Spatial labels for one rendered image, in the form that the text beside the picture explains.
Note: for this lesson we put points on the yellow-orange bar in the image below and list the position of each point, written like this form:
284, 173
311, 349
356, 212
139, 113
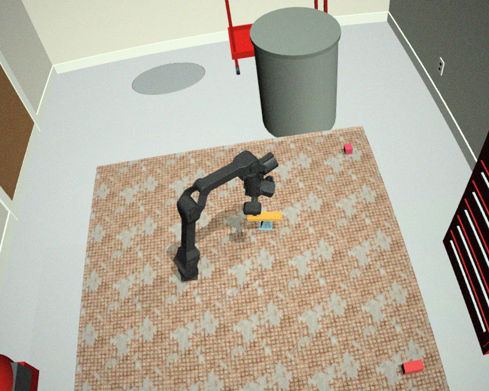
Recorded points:
266, 216

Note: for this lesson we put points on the red rectangular block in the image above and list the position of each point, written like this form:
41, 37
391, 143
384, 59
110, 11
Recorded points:
412, 367

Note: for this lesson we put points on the small red cube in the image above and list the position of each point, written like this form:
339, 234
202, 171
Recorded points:
348, 149

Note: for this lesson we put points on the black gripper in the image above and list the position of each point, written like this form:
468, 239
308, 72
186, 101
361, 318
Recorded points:
252, 207

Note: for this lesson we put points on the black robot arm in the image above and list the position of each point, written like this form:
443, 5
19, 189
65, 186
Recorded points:
247, 167

